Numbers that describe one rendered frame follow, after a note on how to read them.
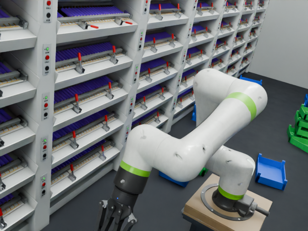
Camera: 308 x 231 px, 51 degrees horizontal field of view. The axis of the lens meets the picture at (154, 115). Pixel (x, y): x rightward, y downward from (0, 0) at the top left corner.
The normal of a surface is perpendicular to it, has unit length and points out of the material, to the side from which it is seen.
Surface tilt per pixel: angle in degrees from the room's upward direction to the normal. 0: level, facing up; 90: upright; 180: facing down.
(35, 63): 90
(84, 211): 0
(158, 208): 0
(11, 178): 20
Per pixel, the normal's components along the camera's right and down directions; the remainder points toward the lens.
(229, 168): -0.60, 0.22
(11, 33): 0.44, -0.73
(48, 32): 0.86, 0.33
